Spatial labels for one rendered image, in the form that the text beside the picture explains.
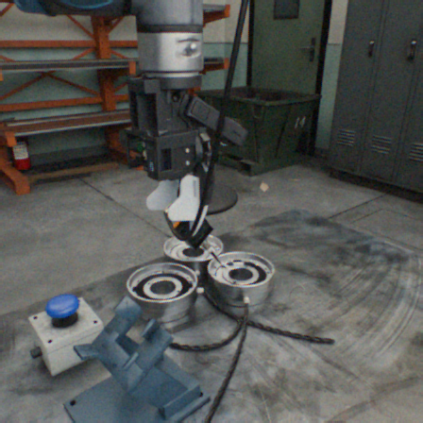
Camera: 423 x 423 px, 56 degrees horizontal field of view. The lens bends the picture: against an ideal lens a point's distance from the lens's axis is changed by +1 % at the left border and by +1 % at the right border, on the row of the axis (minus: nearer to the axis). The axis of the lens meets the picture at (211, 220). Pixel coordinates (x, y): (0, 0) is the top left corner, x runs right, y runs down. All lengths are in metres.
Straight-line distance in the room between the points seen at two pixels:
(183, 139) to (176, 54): 0.09
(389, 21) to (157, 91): 3.08
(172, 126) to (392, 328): 0.41
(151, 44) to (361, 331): 0.46
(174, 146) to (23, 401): 0.33
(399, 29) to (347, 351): 3.02
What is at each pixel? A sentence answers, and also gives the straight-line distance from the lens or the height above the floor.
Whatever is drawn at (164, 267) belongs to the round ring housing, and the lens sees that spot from 0.65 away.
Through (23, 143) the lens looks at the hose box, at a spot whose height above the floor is 0.27.
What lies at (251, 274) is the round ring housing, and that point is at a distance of 0.65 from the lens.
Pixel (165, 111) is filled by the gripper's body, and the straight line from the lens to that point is 0.48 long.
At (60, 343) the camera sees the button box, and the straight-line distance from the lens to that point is 0.53.
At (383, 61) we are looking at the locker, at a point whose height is 1.00.
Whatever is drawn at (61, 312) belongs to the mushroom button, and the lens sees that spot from 0.52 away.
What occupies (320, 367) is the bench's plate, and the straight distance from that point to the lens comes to 0.54.
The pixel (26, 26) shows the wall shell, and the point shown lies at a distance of 4.34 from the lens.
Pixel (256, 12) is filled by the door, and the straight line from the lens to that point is 5.03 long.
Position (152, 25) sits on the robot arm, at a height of 1.18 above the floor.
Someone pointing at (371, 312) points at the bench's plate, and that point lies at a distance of 0.66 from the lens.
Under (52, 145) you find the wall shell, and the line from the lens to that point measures 4.45.
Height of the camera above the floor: 1.17
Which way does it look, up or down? 25 degrees down
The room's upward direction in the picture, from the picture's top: straight up
